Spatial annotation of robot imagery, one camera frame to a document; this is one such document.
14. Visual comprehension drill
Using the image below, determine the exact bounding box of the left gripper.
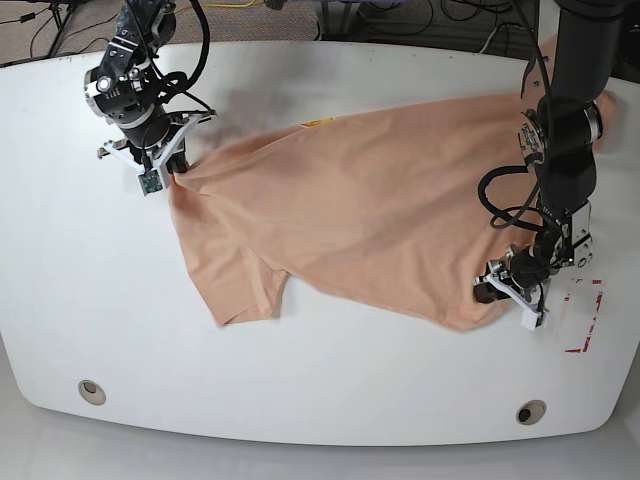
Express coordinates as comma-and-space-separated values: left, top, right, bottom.
473, 245, 551, 311

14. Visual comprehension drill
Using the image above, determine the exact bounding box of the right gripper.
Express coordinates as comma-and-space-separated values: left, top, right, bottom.
97, 110, 217, 174

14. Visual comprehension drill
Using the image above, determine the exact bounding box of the peach t-shirt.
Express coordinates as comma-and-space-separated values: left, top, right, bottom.
168, 34, 617, 333

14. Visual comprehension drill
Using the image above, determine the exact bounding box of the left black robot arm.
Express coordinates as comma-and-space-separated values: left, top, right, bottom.
473, 1, 629, 330

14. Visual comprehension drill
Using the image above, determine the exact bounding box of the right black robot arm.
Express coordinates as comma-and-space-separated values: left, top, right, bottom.
84, 1, 211, 172

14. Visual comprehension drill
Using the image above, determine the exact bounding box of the red tape rectangle marking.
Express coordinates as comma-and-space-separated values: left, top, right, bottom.
558, 278, 604, 354

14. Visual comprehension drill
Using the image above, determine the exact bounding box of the black tripod stand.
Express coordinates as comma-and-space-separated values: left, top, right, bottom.
0, 0, 84, 69

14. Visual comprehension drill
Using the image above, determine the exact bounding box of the right table cable grommet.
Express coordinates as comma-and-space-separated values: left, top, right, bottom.
516, 399, 546, 426

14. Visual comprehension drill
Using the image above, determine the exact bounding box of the table cable grommet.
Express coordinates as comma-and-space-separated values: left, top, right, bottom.
78, 380, 106, 406
516, 399, 546, 426

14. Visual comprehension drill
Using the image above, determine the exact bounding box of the left table cable grommet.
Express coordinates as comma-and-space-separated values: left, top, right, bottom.
78, 380, 106, 406

